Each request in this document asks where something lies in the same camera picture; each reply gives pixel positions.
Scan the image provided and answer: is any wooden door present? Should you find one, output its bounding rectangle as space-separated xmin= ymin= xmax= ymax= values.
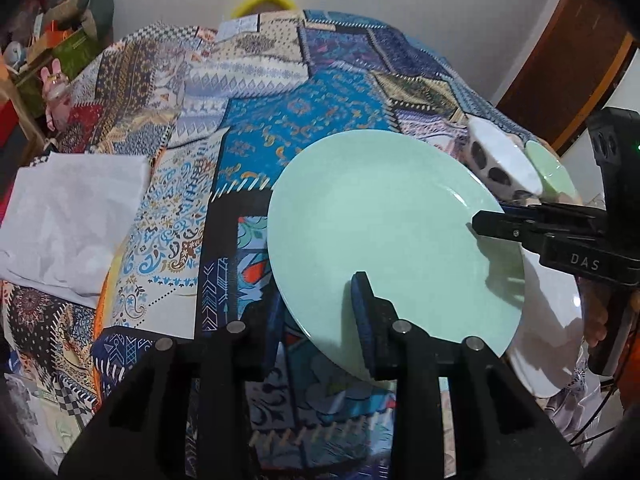
xmin=498 ymin=0 xmax=637 ymax=153

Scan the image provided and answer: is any white patterned bowl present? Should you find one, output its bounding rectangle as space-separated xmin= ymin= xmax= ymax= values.
xmin=464 ymin=116 xmax=542 ymax=202

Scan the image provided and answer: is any pink bunny toy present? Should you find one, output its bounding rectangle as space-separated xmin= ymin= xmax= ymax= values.
xmin=40 ymin=58 xmax=72 ymax=131

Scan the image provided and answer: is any white plate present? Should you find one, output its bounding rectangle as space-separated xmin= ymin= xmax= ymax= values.
xmin=506 ymin=249 xmax=584 ymax=398

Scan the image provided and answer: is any patchwork patterned tablecloth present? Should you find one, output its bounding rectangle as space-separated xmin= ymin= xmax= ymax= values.
xmin=1 ymin=10 xmax=532 ymax=478

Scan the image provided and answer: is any white folded paper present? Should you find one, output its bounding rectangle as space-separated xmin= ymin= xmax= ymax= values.
xmin=1 ymin=153 xmax=150 ymax=308

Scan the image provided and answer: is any person right hand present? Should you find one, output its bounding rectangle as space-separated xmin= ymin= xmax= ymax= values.
xmin=578 ymin=280 xmax=611 ymax=348

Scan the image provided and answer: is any mint green bowl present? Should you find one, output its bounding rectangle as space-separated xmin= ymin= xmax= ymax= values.
xmin=524 ymin=140 xmax=580 ymax=203

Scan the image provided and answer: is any green cardboard box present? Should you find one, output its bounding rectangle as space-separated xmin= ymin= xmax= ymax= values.
xmin=14 ymin=29 xmax=103 ymax=117

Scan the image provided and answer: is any mint green plate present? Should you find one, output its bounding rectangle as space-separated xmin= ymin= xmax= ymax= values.
xmin=267 ymin=130 xmax=525 ymax=379

